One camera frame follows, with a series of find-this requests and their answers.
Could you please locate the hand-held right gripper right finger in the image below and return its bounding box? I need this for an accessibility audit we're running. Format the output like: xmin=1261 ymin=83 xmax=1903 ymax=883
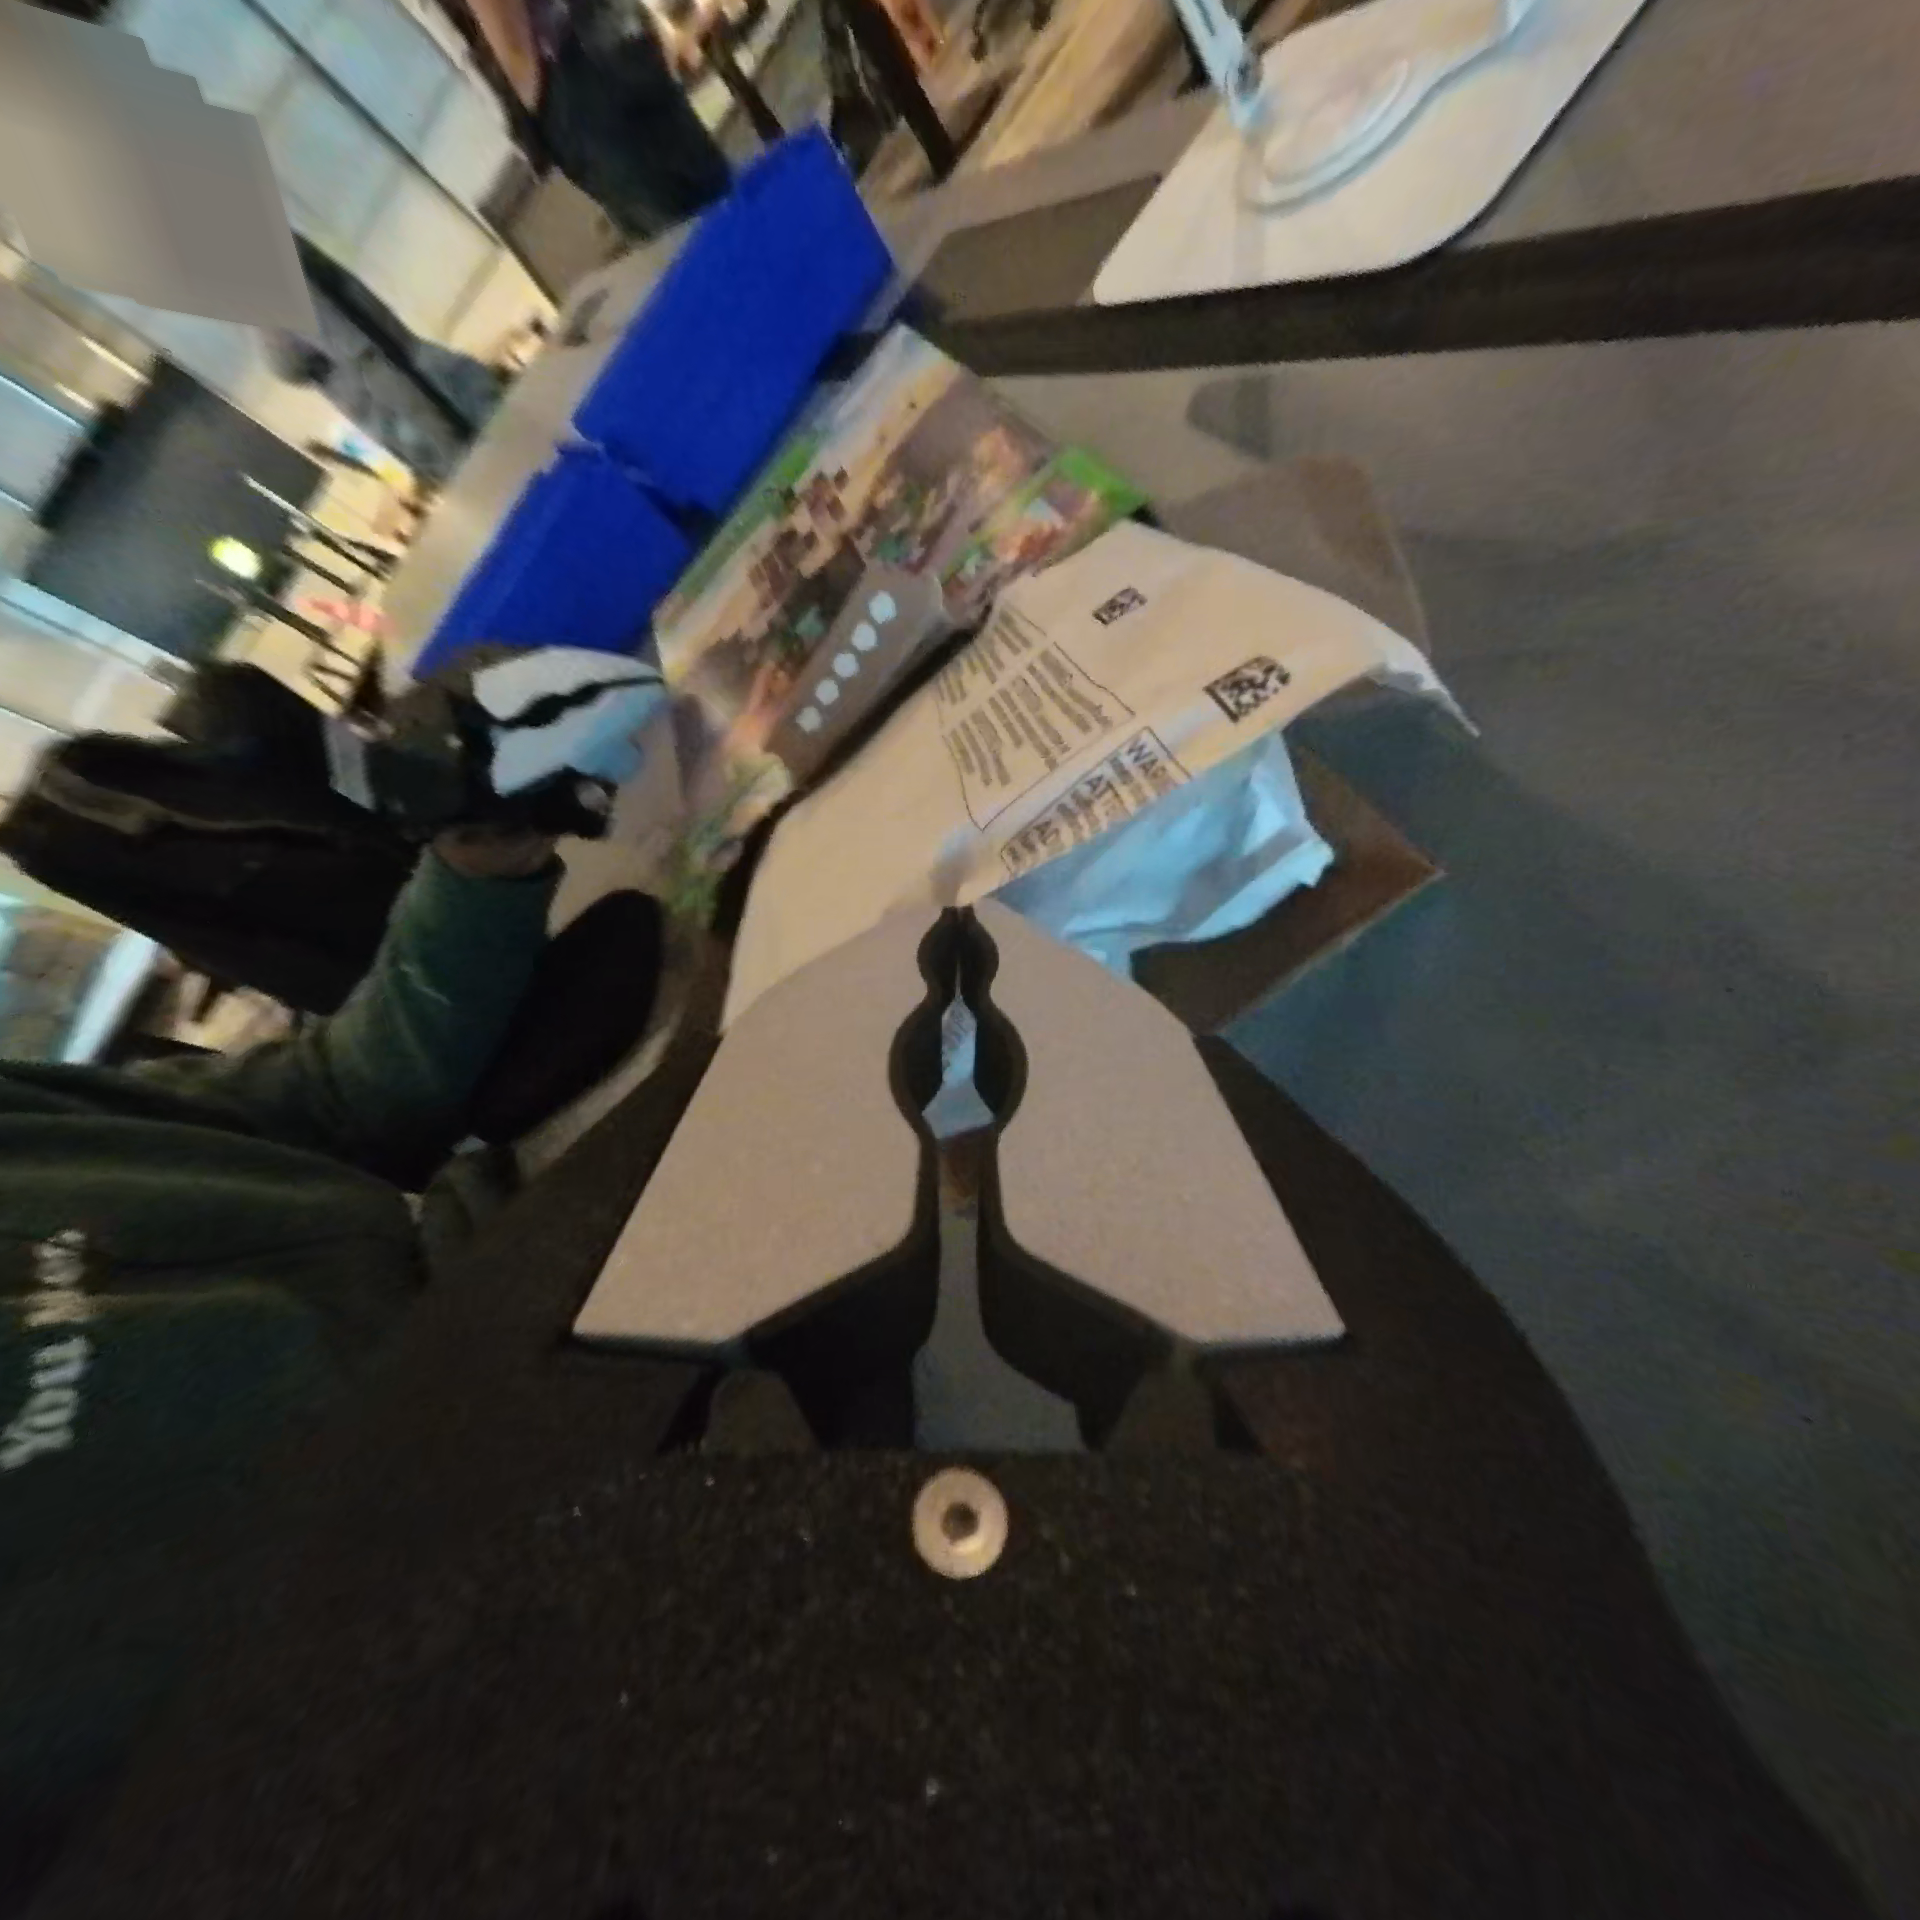
xmin=962 ymin=901 xmax=1345 ymax=1356

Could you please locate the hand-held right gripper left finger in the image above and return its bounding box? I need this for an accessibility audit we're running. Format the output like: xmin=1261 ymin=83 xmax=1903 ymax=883
xmin=572 ymin=903 xmax=965 ymax=1363

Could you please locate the green toy brick box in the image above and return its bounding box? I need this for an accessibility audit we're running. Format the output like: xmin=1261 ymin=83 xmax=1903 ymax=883
xmin=652 ymin=321 xmax=1445 ymax=1038

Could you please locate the blue plastic bin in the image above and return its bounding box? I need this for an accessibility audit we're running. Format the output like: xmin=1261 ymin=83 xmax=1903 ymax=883
xmin=408 ymin=447 xmax=704 ymax=681
xmin=574 ymin=123 xmax=903 ymax=515

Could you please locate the person's left forearm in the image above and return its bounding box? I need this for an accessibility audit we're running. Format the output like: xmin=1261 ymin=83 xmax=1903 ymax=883
xmin=193 ymin=847 xmax=569 ymax=1193

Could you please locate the grey desk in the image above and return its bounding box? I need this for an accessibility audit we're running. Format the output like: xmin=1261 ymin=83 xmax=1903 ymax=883
xmin=382 ymin=0 xmax=1920 ymax=1907

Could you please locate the person's left hand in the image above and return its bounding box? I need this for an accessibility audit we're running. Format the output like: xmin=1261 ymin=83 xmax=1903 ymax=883
xmin=431 ymin=824 xmax=567 ymax=889

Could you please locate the black display screen on stand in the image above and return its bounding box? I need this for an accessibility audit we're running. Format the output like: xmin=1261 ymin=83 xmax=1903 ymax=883
xmin=22 ymin=357 xmax=329 ymax=662

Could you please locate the person's green sweatshirt torso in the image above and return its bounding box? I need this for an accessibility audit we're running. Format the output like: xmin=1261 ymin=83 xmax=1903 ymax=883
xmin=0 ymin=1055 xmax=436 ymax=1920

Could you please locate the white metal stand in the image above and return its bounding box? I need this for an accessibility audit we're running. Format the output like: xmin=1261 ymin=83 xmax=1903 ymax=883
xmin=1093 ymin=0 xmax=1653 ymax=308

